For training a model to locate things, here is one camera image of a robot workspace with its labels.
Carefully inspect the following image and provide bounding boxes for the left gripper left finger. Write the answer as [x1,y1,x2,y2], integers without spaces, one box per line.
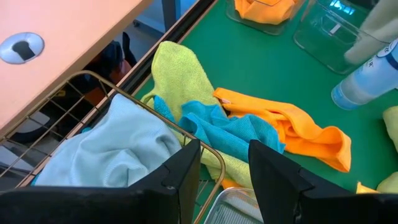
[0,138,202,224]

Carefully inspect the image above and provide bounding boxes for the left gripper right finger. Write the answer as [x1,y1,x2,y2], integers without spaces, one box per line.
[248,139,398,224]

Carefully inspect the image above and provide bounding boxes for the yellow waffle microfiber towel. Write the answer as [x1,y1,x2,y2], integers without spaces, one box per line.
[355,181,381,195]

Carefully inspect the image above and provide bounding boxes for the light blue microfiber towel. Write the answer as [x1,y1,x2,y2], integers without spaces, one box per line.
[30,93,183,189]

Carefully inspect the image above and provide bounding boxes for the orange microfiber towel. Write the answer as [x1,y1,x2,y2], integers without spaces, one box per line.
[212,87,353,190]
[234,0,300,26]

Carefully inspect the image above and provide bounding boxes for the lime green microfiber towel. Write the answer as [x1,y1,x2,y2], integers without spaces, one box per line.
[139,40,255,190]
[375,105,398,194]

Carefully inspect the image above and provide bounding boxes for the teal microfiber towel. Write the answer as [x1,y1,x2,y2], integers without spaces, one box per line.
[153,95,287,164]

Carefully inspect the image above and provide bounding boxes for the sage green microfiber towel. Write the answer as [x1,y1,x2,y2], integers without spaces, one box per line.
[343,0,398,65]

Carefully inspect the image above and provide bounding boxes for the light blue spray bottle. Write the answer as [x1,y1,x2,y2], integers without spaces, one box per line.
[330,37,398,111]

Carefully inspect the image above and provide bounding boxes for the black orange bag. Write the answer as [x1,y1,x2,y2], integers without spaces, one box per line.
[82,30,138,105]

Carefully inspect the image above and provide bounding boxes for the light wooden desk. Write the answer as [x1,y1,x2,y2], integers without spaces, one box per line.
[0,0,155,139]

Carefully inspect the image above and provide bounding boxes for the dark desk leg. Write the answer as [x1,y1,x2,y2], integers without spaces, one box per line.
[161,0,183,34]

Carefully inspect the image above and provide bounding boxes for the metal wire basket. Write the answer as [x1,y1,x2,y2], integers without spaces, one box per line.
[0,70,226,224]

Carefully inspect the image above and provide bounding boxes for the grey desk cable grommet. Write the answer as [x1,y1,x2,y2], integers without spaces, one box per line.
[0,31,45,65]

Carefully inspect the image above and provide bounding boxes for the black table frame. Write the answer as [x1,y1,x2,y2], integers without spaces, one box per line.
[116,0,219,100]

